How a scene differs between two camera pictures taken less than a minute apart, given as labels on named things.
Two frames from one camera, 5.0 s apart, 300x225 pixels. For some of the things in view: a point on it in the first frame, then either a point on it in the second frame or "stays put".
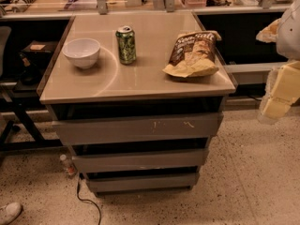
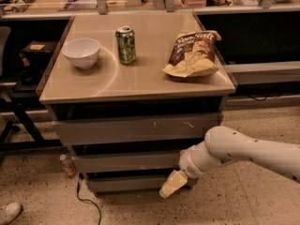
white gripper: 290,37 to 187,165
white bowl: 83,52 stays put
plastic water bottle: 67,166 stays put
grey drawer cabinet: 138,97 stays put
